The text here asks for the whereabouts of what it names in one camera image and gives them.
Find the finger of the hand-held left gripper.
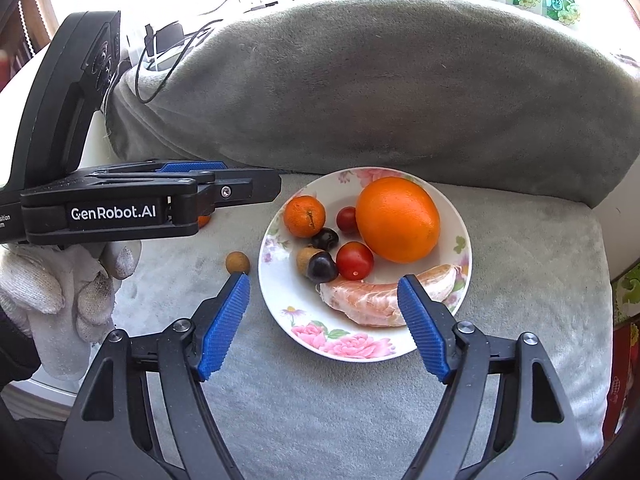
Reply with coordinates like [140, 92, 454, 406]
[92, 159, 230, 177]
[196, 169, 282, 212]

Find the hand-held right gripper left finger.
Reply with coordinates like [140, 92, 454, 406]
[57, 272, 251, 480]

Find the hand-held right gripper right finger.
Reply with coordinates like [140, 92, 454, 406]
[396, 274, 586, 480]

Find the peeled pomelo segment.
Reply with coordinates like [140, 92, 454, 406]
[318, 263, 466, 328]

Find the floral white plate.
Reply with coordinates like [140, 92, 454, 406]
[258, 166, 473, 362]

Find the person's left hand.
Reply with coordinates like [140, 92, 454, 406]
[0, 240, 143, 381]

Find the red cherry tomato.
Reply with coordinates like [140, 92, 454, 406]
[335, 206, 359, 235]
[335, 241, 375, 281]

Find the light grey plush mat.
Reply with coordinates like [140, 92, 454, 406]
[90, 167, 613, 480]

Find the large orange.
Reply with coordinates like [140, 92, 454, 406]
[355, 176, 441, 264]

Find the black power adapter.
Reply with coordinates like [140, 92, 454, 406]
[145, 22, 187, 55]

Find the dark grey plush blanket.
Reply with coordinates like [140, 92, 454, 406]
[107, 0, 640, 208]

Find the red box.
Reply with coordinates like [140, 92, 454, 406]
[602, 322, 640, 443]

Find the green patterned box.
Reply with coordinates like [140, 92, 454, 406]
[612, 262, 640, 327]

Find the black cable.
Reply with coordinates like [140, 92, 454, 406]
[134, 19, 226, 106]

